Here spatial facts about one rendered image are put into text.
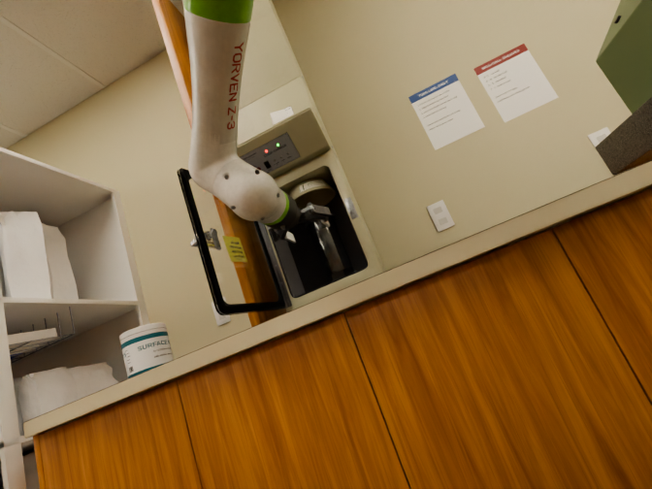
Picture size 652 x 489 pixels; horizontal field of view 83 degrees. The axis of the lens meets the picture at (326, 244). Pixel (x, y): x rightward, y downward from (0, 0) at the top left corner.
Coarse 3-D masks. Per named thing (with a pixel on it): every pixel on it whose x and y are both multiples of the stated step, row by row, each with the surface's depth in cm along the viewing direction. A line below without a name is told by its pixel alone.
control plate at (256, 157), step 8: (280, 136) 113; (288, 136) 113; (272, 144) 114; (280, 144) 114; (288, 144) 115; (248, 152) 115; (256, 152) 116; (264, 152) 116; (272, 152) 116; (280, 152) 116; (296, 152) 116; (248, 160) 117; (256, 160) 117; (264, 160) 117; (272, 160) 117; (280, 160) 117; (288, 160) 117; (264, 168) 118; (272, 168) 118
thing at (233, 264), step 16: (192, 192) 95; (208, 192) 101; (208, 208) 98; (224, 208) 105; (192, 224) 90; (208, 224) 95; (224, 224) 101; (240, 224) 109; (208, 240) 92; (224, 240) 98; (240, 240) 105; (256, 240) 113; (224, 256) 95; (240, 256) 101; (256, 256) 109; (224, 272) 92; (240, 272) 98; (256, 272) 105; (224, 288) 89; (240, 288) 95; (256, 288) 102; (272, 288) 109
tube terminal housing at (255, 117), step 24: (264, 96) 128; (288, 96) 126; (240, 120) 130; (264, 120) 127; (312, 168) 119; (336, 168) 116; (288, 192) 127; (312, 192) 135; (360, 216) 113; (360, 240) 110; (336, 288) 110
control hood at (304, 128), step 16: (304, 112) 110; (272, 128) 112; (288, 128) 112; (304, 128) 112; (320, 128) 113; (240, 144) 114; (256, 144) 114; (304, 144) 115; (320, 144) 115; (304, 160) 119; (272, 176) 121
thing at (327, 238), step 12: (312, 228) 122; (324, 228) 120; (336, 228) 122; (324, 240) 119; (336, 240) 119; (324, 252) 119; (336, 252) 118; (324, 264) 119; (336, 264) 117; (348, 264) 118
